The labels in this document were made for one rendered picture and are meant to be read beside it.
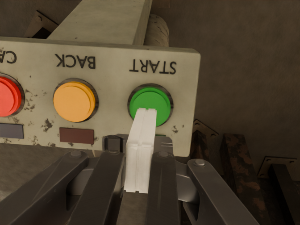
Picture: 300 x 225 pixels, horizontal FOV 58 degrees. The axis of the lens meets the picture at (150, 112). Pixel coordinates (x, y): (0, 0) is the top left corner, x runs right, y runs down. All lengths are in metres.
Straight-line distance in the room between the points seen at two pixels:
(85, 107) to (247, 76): 0.77
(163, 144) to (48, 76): 0.16
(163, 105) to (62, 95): 0.10
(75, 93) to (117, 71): 0.05
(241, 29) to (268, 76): 0.20
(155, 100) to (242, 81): 0.74
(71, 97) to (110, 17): 0.16
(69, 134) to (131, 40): 0.13
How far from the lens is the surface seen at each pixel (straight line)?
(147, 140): 0.15
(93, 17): 0.40
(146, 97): 0.26
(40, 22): 0.95
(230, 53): 0.92
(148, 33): 0.71
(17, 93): 0.30
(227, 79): 0.97
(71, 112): 0.28
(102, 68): 0.27
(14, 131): 0.32
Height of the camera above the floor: 0.82
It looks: 52 degrees down
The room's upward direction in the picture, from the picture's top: 174 degrees counter-clockwise
